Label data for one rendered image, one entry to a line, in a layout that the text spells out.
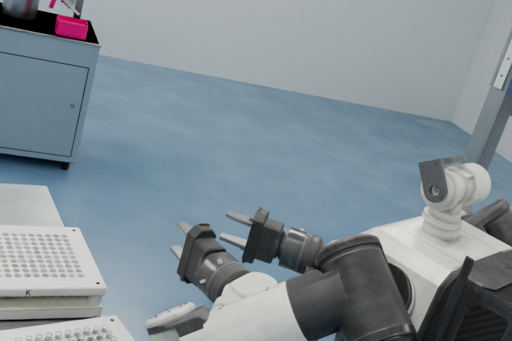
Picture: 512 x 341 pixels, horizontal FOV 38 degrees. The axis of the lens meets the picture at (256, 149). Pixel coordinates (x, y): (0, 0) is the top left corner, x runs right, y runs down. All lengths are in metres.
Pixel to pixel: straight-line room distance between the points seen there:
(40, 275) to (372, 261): 0.74
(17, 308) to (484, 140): 1.44
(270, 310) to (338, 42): 6.60
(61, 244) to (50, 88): 2.56
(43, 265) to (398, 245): 0.75
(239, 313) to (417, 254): 0.28
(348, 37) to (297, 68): 0.60
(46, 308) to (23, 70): 2.71
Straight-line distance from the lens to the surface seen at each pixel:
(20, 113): 4.20
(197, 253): 1.43
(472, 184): 1.19
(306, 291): 1.01
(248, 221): 1.60
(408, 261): 1.11
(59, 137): 4.26
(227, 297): 1.27
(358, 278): 1.00
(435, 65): 8.12
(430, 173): 1.14
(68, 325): 1.40
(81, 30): 4.10
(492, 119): 2.32
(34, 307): 1.52
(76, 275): 1.55
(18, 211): 1.91
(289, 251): 1.57
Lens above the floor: 1.73
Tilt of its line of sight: 18 degrees down
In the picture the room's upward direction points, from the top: 16 degrees clockwise
